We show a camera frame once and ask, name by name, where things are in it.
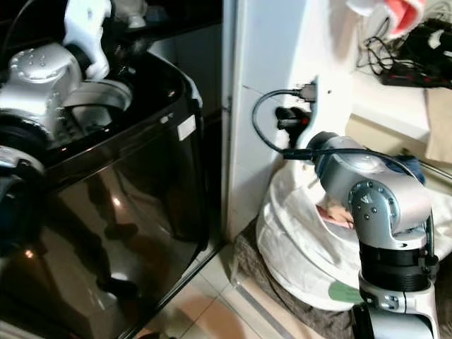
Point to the red and white cloth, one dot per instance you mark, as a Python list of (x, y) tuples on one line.
[(399, 14)]

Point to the white fabric laundry bag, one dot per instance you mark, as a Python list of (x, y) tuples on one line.
[(296, 254)]

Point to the brown floor mat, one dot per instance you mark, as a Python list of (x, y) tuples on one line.
[(254, 275)]

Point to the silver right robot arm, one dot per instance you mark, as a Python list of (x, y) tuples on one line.
[(388, 212)]

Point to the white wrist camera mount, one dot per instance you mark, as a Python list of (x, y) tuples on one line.
[(332, 106), (86, 28)]

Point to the beige towel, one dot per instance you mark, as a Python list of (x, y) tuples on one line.
[(439, 127)]

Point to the black top-load washing machine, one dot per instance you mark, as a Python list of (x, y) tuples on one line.
[(127, 198)]

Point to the pile of clothes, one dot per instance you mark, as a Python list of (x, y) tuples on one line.
[(337, 215)]

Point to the white washer label sticker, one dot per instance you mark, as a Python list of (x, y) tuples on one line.
[(186, 127)]

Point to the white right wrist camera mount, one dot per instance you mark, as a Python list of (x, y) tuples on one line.
[(332, 106)]

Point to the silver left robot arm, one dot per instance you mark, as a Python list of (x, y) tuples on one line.
[(35, 78)]

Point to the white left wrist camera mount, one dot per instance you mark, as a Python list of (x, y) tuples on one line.
[(86, 28)]

